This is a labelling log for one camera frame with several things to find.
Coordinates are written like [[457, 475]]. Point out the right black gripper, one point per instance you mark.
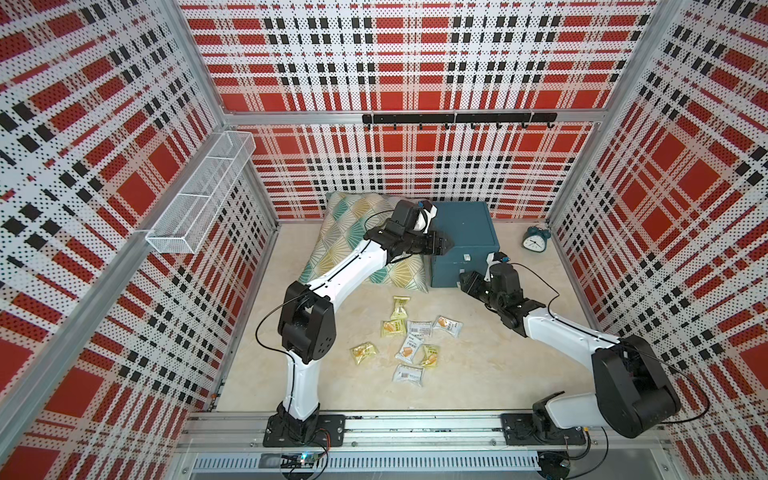
[[476, 283]]

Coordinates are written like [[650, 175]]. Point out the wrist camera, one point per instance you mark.
[[494, 258], [427, 212]]

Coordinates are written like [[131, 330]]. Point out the black wall hook rail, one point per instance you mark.
[[522, 118]]

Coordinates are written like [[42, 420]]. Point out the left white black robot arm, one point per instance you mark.
[[307, 320]]

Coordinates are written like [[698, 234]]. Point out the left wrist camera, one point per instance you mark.
[[427, 212]]

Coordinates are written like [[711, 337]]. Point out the teal alarm clock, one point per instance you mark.
[[535, 239]]

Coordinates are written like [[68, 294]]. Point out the yellow cookie packet top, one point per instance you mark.
[[399, 308]]

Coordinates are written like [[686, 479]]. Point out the white wire mesh basket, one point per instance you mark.
[[186, 222]]

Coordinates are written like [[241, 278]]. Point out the white cookie packet centre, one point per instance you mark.
[[420, 329]]

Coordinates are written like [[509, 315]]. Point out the white cookie packet middle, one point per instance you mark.
[[410, 347]]

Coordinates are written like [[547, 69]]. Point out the white cookie packet bottom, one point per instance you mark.
[[408, 374]]

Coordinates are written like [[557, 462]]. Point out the patterned green yellow pillow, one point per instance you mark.
[[348, 216]]

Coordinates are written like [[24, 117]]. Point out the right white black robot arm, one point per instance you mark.
[[632, 391]]

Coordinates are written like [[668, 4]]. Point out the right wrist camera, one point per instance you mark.
[[494, 258]]

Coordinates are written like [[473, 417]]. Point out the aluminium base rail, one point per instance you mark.
[[459, 444]]

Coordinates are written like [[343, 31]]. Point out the white cookie packet right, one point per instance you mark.
[[448, 325]]

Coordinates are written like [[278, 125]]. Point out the teal three-drawer cabinet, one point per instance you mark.
[[469, 226]]

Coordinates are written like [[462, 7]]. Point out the white cookie packet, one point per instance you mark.
[[408, 374], [420, 329], [410, 347], [448, 325]]

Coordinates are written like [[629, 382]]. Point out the yellow cookie packet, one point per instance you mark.
[[393, 328], [430, 356], [399, 308], [363, 352]]

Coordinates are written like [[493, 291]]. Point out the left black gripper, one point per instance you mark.
[[439, 249]]

